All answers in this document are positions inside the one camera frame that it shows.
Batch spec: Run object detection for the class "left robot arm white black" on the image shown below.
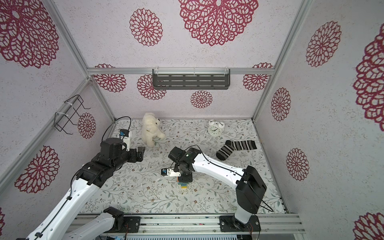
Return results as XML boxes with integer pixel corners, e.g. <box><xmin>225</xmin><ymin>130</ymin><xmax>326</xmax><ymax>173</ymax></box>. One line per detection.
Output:
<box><xmin>26</xmin><ymin>138</ymin><xmax>146</xmax><ymax>240</ymax></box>

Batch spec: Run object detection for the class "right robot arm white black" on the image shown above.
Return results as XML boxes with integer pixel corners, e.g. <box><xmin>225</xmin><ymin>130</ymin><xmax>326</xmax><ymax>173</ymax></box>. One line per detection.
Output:
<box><xmin>161</xmin><ymin>145</ymin><xmax>274</xmax><ymax>232</ymax></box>

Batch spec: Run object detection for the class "white plush teddy bear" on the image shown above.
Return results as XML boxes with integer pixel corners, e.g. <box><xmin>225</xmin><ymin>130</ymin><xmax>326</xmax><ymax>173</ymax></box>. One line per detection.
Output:
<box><xmin>142</xmin><ymin>113</ymin><xmax>166</xmax><ymax>148</ymax></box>

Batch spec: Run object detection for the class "white alarm clock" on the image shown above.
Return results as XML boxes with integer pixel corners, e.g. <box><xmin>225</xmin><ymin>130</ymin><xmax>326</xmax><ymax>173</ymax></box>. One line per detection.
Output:
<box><xmin>208</xmin><ymin>120</ymin><xmax>225</xmax><ymax>137</ymax></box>

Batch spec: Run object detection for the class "black grey striped sock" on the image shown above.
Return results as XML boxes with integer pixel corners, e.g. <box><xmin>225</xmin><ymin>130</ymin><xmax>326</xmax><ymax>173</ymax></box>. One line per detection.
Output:
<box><xmin>216</xmin><ymin>140</ymin><xmax>257</xmax><ymax>161</ymax></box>

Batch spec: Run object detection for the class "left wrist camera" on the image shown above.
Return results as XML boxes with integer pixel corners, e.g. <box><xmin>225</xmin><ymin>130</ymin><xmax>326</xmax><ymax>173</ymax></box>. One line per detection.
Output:
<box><xmin>119</xmin><ymin>129</ymin><xmax>131</xmax><ymax>152</ymax></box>

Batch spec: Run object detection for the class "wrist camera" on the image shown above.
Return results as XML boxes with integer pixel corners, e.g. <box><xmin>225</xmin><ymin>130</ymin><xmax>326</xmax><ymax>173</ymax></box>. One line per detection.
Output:
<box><xmin>161</xmin><ymin>168</ymin><xmax>181</xmax><ymax>177</ymax></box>
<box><xmin>119</xmin><ymin>129</ymin><xmax>131</xmax><ymax>152</ymax></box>

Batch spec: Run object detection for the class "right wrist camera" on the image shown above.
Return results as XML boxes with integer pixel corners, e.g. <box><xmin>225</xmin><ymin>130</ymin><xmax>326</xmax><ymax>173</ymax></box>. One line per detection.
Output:
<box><xmin>161</xmin><ymin>168</ymin><xmax>181</xmax><ymax>177</ymax></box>

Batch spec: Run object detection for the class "black wire wall rack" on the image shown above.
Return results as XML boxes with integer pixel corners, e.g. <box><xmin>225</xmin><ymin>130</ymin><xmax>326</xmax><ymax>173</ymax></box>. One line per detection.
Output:
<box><xmin>53</xmin><ymin>94</ymin><xmax>90</xmax><ymax>135</ymax></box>

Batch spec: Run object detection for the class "grey metal wall shelf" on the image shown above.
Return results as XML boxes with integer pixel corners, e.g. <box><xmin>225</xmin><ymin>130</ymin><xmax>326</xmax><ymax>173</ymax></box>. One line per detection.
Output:
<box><xmin>152</xmin><ymin>69</ymin><xmax>231</xmax><ymax>90</ymax></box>

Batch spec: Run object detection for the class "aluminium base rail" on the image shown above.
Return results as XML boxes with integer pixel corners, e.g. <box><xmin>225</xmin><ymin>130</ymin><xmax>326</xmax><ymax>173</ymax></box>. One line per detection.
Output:
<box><xmin>64</xmin><ymin>214</ymin><xmax>306</xmax><ymax>239</ymax></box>

